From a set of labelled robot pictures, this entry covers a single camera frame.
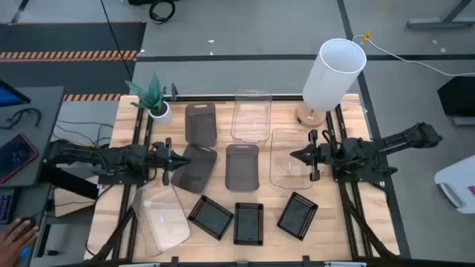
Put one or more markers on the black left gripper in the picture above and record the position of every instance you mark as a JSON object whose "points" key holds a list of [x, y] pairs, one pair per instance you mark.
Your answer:
{"points": [[161, 159]]}

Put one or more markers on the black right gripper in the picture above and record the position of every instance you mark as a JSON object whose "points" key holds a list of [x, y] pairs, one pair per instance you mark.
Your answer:
{"points": [[323, 154]]}

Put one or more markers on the clear plastic bin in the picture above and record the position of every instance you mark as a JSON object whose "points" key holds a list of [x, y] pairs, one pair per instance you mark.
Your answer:
{"points": [[163, 219], [251, 116], [287, 163]]}

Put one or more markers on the smoky grey plastic bin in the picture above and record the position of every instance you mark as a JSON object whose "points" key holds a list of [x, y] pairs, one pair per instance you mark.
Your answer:
{"points": [[200, 124], [242, 168], [196, 170]]}

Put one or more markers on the black slotted plastic basket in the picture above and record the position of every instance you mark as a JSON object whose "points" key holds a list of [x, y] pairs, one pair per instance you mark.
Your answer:
{"points": [[248, 224], [297, 215], [210, 217]]}

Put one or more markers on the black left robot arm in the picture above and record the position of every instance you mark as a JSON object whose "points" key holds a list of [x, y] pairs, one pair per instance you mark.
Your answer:
{"points": [[111, 157]]}

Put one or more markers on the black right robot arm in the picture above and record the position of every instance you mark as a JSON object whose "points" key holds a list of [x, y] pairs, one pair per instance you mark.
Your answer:
{"points": [[393, 142]]}

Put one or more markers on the round wooden lamp base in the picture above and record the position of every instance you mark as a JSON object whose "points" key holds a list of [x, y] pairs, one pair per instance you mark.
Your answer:
{"points": [[310, 115]]}

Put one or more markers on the white plant pot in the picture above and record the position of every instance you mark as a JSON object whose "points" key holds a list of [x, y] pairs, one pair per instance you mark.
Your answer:
{"points": [[161, 114]]}

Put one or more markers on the green artificial plant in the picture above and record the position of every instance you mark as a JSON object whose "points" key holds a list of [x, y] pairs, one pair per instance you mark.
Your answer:
{"points": [[150, 94]]}

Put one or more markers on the white cylindrical lamp shade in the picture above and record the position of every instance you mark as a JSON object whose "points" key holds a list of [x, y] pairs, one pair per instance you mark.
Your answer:
{"points": [[332, 76]]}

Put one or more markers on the dark grey desk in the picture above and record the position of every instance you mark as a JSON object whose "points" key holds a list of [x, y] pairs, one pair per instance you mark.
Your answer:
{"points": [[44, 122]]}

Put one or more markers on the black hazard-striped floor mat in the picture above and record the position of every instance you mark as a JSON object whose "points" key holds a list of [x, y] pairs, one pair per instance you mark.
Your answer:
{"points": [[70, 55]]}

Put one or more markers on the white plastic chair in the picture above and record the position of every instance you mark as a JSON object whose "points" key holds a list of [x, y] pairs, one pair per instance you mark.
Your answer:
{"points": [[458, 183]]}

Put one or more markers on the black computer mouse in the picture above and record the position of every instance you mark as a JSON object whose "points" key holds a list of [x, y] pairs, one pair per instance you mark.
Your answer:
{"points": [[29, 221]]}

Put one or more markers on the red-edged tablet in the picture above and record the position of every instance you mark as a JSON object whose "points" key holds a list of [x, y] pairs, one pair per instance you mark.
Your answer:
{"points": [[15, 155]]}

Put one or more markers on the black box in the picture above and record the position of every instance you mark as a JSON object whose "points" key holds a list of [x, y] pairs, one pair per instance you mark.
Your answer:
{"points": [[458, 94]]}

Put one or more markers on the black keyboard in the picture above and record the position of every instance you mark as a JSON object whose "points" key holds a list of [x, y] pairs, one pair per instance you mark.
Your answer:
{"points": [[5, 205]]}

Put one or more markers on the computer monitor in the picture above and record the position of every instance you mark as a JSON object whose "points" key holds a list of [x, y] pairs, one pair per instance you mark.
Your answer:
{"points": [[11, 94]]}

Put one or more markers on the person's hand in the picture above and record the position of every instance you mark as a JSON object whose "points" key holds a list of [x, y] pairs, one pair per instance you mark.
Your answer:
{"points": [[15, 241]]}

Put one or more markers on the grey metal table leg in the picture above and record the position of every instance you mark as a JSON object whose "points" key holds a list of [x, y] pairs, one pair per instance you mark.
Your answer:
{"points": [[441, 22]]}

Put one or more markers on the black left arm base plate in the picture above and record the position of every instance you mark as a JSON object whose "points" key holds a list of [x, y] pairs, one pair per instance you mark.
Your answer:
{"points": [[122, 180]]}

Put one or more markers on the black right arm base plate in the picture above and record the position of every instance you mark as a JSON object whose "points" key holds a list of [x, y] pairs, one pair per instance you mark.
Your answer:
{"points": [[360, 174]]}

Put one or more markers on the black clamp on rail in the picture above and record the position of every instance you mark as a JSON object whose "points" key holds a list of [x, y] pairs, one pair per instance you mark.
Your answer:
{"points": [[173, 91]]}

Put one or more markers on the black frame rail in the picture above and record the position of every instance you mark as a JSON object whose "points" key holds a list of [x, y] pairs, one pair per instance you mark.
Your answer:
{"points": [[222, 98]]}

